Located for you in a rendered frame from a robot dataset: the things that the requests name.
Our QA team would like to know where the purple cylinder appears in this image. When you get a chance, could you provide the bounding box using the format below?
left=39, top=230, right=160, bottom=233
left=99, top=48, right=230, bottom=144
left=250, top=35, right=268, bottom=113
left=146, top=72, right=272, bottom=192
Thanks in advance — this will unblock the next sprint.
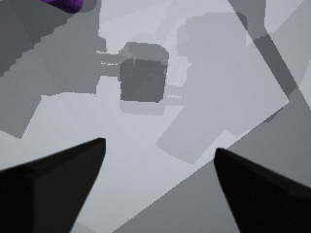
left=41, top=0, right=84, bottom=14

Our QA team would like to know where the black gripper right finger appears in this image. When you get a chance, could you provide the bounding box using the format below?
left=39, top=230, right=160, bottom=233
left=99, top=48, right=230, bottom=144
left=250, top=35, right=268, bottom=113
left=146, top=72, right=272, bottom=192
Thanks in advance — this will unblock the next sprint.
left=214, top=148, right=311, bottom=233

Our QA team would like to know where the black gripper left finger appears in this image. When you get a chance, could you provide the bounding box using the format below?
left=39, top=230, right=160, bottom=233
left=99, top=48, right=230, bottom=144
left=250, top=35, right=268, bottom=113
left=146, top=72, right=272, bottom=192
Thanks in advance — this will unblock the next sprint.
left=0, top=138, right=106, bottom=233

